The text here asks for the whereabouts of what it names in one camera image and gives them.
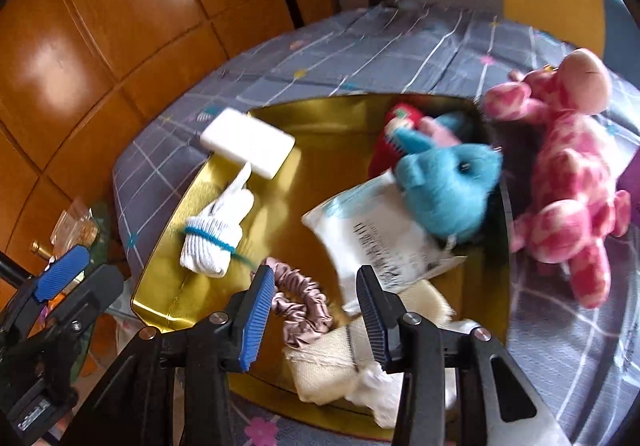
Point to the blue plush toy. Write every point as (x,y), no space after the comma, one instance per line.
(445,191)

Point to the white printed packet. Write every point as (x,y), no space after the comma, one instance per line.
(360,236)

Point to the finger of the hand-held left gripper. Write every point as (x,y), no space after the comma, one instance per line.
(95,291)
(65,271)

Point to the pink scrunchie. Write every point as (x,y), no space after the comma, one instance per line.
(300,306)

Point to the gold box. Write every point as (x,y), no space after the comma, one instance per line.
(300,166)

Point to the clear plastic packet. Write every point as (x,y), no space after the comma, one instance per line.
(75,223)

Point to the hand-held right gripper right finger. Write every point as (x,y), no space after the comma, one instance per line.
(372,321)

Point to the white knit glove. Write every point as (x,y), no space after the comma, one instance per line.
(215,236)

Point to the white foam block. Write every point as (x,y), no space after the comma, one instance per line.
(247,143)

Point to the red plush toy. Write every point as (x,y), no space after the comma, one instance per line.
(392,146)

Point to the pink spotted plush toy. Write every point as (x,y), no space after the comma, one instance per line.
(565,166)

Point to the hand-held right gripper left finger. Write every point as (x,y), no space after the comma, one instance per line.
(255,321)

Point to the cream cloth roll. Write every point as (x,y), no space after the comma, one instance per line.
(325,366)

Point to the white cloth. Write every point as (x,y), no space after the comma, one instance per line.
(380,391)

